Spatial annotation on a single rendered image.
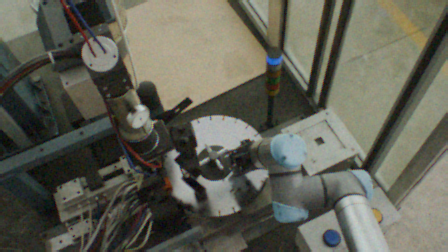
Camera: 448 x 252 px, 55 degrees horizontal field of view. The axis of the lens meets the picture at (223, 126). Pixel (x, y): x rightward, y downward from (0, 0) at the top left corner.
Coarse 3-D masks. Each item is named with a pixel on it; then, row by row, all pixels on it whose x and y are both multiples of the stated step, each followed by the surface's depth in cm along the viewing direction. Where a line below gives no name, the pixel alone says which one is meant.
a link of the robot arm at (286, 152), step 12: (264, 144) 99; (276, 144) 94; (288, 144) 93; (300, 144) 94; (264, 156) 99; (276, 156) 94; (288, 156) 93; (300, 156) 94; (276, 168) 95; (288, 168) 94; (300, 168) 96
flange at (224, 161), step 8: (200, 152) 131; (208, 152) 131; (200, 160) 130; (224, 160) 129; (200, 168) 129; (208, 168) 128; (216, 168) 128; (224, 168) 128; (208, 176) 127; (216, 176) 127; (224, 176) 127
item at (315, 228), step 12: (372, 204) 127; (384, 204) 126; (324, 216) 126; (384, 216) 125; (396, 216) 124; (300, 228) 124; (312, 228) 124; (324, 228) 124; (336, 228) 124; (384, 228) 125; (300, 240) 129; (312, 240) 122
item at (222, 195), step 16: (208, 128) 136; (224, 128) 136; (240, 128) 136; (208, 144) 133; (224, 144) 133; (176, 176) 129; (256, 176) 127; (176, 192) 126; (192, 192) 126; (208, 192) 126; (224, 192) 125; (240, 192) 125; (256, 192) 125; (192, 208) 124; (208, 208) 123; (224, 208) 123; (240, 208) 123
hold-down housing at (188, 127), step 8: (176, 128) 102; (184, 128) 100; (192, 128) 102; (176, 136) 101; (192, 136) 101; (176, 144) 101; (192, 144) 104; (184, 152) 108; (192, 152) 110; (184, 160) 112; (192, 160) 112; (184, 168) 115
